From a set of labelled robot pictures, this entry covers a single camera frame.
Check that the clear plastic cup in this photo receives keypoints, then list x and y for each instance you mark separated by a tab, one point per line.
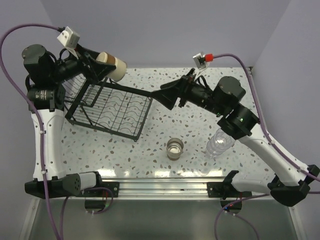
221	139
213	152
216	146

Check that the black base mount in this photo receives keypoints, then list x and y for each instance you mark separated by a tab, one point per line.
224	190
105	189

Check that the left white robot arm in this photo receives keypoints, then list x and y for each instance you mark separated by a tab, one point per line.
46	97

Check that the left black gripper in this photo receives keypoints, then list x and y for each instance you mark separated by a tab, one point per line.
97	70

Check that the aluminium mounting rail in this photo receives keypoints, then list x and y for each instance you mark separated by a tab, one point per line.
164	188

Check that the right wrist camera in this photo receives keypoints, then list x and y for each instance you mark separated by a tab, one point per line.
202	61

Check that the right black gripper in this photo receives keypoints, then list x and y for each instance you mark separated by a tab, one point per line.
180	88

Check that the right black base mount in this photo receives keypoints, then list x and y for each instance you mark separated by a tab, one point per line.
224	190

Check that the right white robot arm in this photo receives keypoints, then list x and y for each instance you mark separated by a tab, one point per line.
291	183

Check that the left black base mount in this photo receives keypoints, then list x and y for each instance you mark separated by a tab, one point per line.
105	189

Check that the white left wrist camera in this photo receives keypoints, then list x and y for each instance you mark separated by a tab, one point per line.
69	39

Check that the black wire dish rack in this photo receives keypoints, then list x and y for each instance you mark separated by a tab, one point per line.
106	107

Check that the beige cup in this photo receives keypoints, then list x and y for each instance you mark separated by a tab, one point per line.
174	150
174	140
119	67

